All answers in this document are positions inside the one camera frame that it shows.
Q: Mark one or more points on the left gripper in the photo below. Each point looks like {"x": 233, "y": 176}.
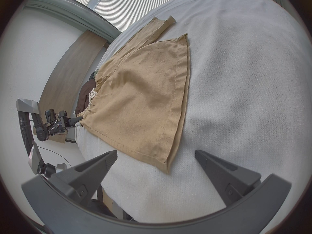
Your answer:
{"x": 64, "y": 124}

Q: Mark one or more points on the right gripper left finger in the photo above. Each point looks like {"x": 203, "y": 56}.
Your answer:
{"x": 82, "y": 181}

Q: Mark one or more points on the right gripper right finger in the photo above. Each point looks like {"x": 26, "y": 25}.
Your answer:
{"x": 229, "y": 179}

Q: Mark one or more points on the tan shorts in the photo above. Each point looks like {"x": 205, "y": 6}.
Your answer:
{"x": 141, "y": 94}

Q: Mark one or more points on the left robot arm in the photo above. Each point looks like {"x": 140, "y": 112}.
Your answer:
{"x": 26, "y": 105}

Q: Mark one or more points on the bed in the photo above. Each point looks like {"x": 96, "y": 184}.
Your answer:
{"x": 231, "y": 82}

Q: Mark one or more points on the brown garment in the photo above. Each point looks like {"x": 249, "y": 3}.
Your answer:
{"x": 84, "y": 96}

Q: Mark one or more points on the black garment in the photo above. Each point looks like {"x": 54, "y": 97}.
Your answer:
{"x": 92, "y": 76}

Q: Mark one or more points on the green garment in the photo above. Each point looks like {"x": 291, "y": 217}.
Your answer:
{"x": 96, "y": 72}

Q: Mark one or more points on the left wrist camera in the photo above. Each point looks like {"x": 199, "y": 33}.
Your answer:
{"x": 63, "y": 114}

